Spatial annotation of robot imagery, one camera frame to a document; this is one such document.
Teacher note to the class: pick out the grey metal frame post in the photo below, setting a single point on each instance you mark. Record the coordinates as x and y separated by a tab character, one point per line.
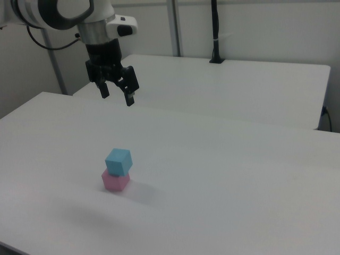
54	63
175	26

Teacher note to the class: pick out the white rear table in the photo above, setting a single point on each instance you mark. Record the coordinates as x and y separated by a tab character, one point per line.
212	87

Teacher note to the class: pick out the black camera pole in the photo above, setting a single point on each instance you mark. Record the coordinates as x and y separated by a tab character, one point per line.
216	32

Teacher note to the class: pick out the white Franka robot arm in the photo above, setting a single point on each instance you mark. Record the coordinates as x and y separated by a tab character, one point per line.
66	13

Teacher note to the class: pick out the pink cube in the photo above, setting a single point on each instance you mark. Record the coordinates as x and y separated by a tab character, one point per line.
114	182

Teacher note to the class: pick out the blue cube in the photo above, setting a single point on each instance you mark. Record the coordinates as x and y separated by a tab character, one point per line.
119	162

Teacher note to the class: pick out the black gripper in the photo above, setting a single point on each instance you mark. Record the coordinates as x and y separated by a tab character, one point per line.
105	57

